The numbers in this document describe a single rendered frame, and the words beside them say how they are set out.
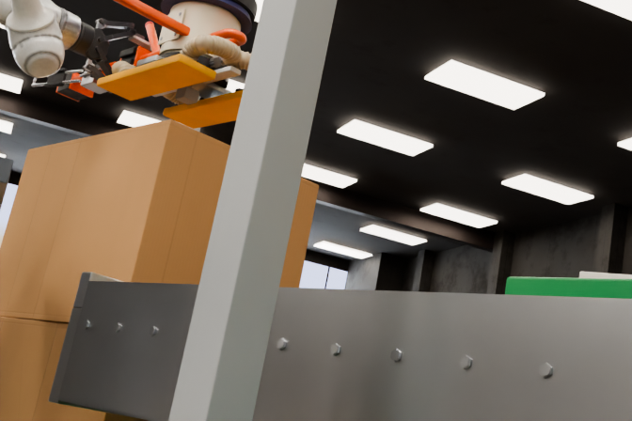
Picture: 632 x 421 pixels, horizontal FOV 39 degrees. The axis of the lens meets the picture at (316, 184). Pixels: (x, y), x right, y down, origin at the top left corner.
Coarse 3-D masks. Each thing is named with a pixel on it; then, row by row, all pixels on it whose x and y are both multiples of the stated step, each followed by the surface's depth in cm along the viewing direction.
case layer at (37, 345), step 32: (0, 320) 194; (32, 320) 185; (0, 352) 190; (32, 352) 180; (0, 384) 185; (32, 384) 176; (0, 416) 181; (32, 416) 173; (64, 416) 165; (96, 416) 158; (128, 416) 159
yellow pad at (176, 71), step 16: (160, 64) 192; (176, 64) 188; (192, 64) 189; (112, 80) 206; (128, 80) 203; (144, 80) 201; (160, 80) 200; (176, 80) 198; (192, 80) 196; (208, 80) 194; (128, 96) 214; (144, 96) 212
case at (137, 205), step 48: (96, 144) 189; (144, 144) 175; (192, 144) 173; (48, 192) 199; (96, 192) 182; (144, 192) 169; (192, 192) 173; (48, 240) 191; (96, 240) 176; (144, 240) 165; (192, 240) 172; (0, 288) 200; (48, 288) 184
